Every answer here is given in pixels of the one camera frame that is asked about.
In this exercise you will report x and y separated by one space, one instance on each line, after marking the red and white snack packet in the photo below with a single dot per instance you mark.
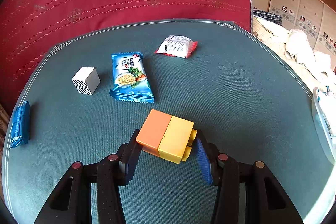
176 46

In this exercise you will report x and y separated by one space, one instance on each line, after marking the white puffer jacket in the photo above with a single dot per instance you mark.
299 45

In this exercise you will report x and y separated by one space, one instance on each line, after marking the white wardrobe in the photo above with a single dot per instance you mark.
296 1

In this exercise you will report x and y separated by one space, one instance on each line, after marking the clear plastic bin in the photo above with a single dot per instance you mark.
321 124

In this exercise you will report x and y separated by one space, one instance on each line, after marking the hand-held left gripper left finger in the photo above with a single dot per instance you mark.
130 162

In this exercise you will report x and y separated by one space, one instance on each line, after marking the floral checked bed sheet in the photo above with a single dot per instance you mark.
270 37

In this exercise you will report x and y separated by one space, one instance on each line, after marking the orange and yellow toy brick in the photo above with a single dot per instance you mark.
168 134

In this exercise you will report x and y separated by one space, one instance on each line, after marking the white cube with zigzag pattern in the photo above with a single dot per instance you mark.
86 81

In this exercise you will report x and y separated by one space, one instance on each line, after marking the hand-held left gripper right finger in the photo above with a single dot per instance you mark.
203 163

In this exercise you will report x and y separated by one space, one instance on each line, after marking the blue cracker packet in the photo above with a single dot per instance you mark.
131 77

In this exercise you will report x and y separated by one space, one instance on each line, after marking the plaid pillow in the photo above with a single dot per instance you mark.
267 16

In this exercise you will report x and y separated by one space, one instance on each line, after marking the small dark blue snack packet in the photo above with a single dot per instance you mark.
20 124

